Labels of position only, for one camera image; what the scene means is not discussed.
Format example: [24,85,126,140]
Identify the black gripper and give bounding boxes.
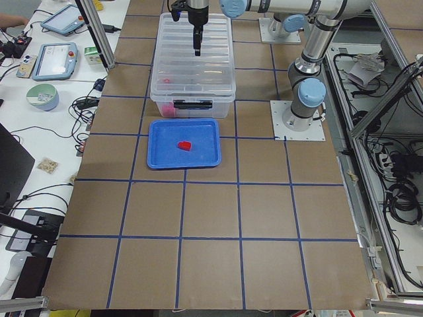
[171,0,209,56]

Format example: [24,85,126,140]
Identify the clear plastic box lid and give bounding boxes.
[150,13,237,103]

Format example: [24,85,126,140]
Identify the clear plastic storage box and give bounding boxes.
[150,13,237,119]

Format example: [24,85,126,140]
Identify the red toy block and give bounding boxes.
[177,141,192,151]

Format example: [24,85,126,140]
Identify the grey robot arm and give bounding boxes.
[219,0,370,132]
[171,0,209,56]

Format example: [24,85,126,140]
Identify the black box latch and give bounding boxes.
[173,100,213,110]

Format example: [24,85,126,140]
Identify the red blocks inside box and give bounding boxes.
[161,102,176,118]

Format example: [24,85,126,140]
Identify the small green white carton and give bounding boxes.
[84,46,102,65]

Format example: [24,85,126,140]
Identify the blue plastic tray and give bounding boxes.
[147,118,221,169]

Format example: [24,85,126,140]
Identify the far teach pendant tablet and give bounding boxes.
[40,5,85,36]

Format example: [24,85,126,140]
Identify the teach pendant tablet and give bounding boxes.
[40,5,85,36]
[32,42,78,81]

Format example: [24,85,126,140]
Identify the near teach pendant tablet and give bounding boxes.
[32,42,78,81]

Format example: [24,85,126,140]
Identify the green round bowl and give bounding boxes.
[26,84,59,111]

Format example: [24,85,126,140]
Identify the small bag of nuts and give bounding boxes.
[37,158,59,174]

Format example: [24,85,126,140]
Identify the black monitor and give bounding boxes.
[0,125,35,214]

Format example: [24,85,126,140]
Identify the white light bulb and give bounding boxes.
[1,251,32,296]

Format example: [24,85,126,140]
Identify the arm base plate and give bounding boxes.
[258,18,301,45]
[270,100,326,141]

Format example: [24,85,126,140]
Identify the aluminium frame post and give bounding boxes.
[75,0,116,69]

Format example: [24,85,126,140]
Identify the black cable bundle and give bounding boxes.
[383,138,423,229]

